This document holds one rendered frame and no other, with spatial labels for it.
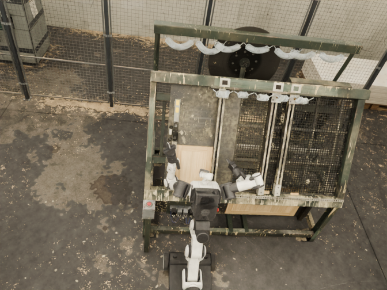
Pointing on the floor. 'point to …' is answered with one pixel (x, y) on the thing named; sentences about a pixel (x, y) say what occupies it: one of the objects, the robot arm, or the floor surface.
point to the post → (147, 235)
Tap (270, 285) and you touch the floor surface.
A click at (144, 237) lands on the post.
